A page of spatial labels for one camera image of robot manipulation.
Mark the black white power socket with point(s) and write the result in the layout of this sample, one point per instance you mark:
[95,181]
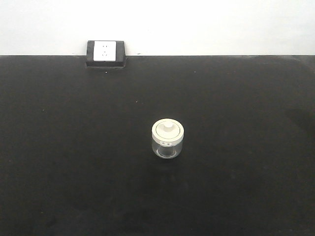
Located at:
[105,54]

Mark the glass jar with cream lid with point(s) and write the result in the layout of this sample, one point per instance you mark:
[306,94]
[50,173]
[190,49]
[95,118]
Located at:
[167,138]

